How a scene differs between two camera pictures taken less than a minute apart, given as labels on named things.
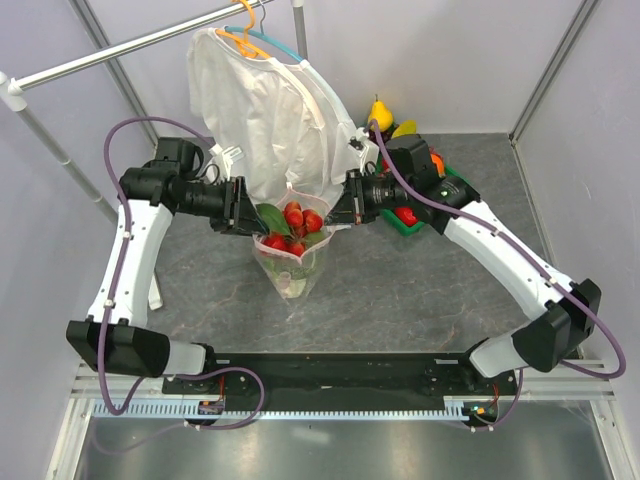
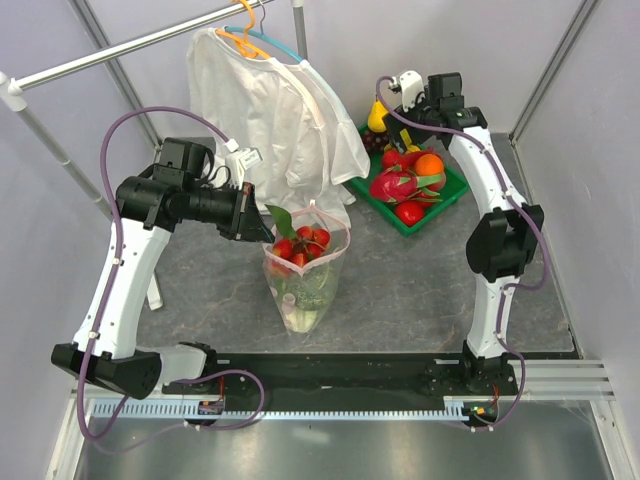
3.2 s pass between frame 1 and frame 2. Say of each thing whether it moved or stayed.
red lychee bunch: moved
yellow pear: stayed
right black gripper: moved
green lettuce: moved
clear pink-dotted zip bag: moved
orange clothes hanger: stayed
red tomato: stayed
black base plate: stayed
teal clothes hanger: stayed
